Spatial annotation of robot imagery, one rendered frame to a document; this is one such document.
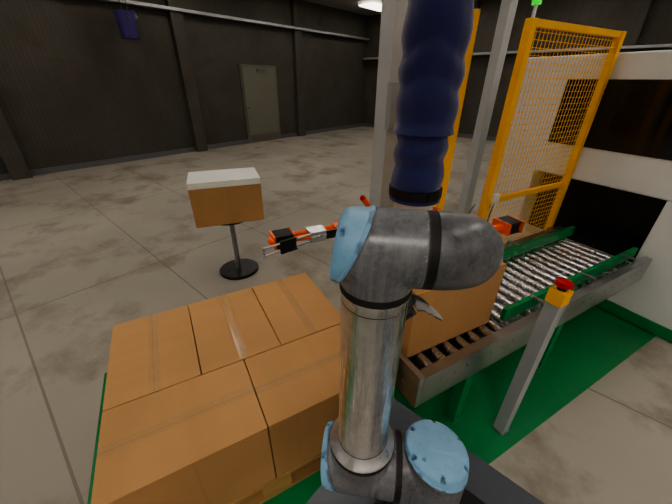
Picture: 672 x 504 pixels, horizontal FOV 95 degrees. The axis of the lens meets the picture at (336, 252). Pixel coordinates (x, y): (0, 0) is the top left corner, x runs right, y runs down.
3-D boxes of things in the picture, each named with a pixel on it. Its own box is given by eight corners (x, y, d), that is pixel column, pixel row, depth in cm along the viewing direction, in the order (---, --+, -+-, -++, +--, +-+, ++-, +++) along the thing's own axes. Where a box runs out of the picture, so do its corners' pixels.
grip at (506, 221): (504, 225, 137) (507, 214, 134) (521, 232, 130) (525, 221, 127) (490, 228, 134) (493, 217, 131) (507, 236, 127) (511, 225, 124)
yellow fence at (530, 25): (529, 272, 331) (617, 32, 229) (538, 276, 323) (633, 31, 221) (450, 304, 281) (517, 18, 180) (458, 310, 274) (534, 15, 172)
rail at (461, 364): (633, 276, 250) (644, 256, 241) (641, 279, 246) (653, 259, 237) (412, 397, 153) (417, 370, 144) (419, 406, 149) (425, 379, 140)
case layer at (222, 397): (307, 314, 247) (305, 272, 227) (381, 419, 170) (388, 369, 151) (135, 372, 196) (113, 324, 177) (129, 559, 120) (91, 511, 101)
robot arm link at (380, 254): (390, 514, 74) (452, 238, 36) (318, 502, 76) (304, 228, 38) (389, 447, 87) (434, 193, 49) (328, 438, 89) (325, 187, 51)
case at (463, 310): (439, 286, 211) (450, 233, 192) (488, 322, 180) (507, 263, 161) (364, 312, 187) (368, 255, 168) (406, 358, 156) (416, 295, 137)
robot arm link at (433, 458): (465, 531, 71) (482, 487, 64) (390, 517, 73) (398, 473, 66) (452, 462, 85) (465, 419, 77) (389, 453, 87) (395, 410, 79)
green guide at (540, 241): (560, 230, 291) (564, 222, 286) (572, 235, 283) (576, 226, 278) (433, 274, 224) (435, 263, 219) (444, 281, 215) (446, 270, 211)
